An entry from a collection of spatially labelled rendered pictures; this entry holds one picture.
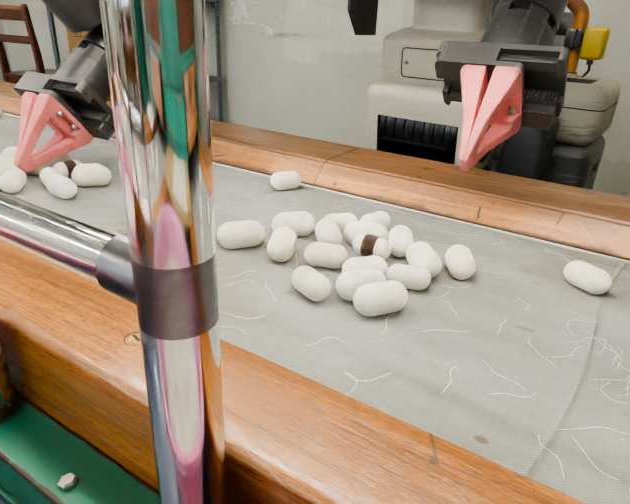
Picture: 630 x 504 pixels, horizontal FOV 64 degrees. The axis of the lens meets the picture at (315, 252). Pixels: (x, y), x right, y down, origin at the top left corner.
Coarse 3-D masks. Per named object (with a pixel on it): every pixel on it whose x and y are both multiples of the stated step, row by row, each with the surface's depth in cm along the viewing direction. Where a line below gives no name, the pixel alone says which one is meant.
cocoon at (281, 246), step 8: (280, 232) 39; (288, 232) 39; (272, 240) 38; (280, 240) 38; (288, 240) 38; (296, 240) 40; (272, 248) 38; (280, 248) 37; (288, 248) 38; (272, 256) 38; (280, 256) 38; (288, 256) 38
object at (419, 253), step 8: (408, 248) 38; (416, 248) 37; (424, 248) 37; (408, 256) 38; (416, 256) 37; (424, 256) 36; (432, 256) 36; (416, 264) 36; (424, 264) 36; (432, 264) 36; (440, 264) 36; (432, 272) 36
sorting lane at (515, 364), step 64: (0, 128) 75; (256, 192) 54; (320, 192) 54; (256, 256) 39; (512, 256) 42; (576, 256) 42; (256, 320) 31; (320, 320) 31; (384, 320) 32; (448, 320) 32; (512, 320) 32; (576, 320) 33; (384, 384) 26; (448, 384) 26; (512, 384) 27; (576, 384) 27; (512, 448) 23; (576, 448) 23
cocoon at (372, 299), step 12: (360, 288) 32; (372, 288) 31; (384, 288) 31; (396, 288) 32; (360, 300) 31; (372, 300) 31; (384, 300) 31; (396, 300) 31; (360, 312) 32; (372, 312) 31; (384, 312) 32
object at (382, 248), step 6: (360, 234) 40; (354, 240) 40; (360, 240) 39; (378, 240) 39; (384, 240) 39; (354, 246) 40; (360, 246) 39; (378, 246) 39; (384, 246) 39; (390, 246) 39; (378, 252) 39; (384, 252) 39; (390, 252) 39; (384, 258) 39
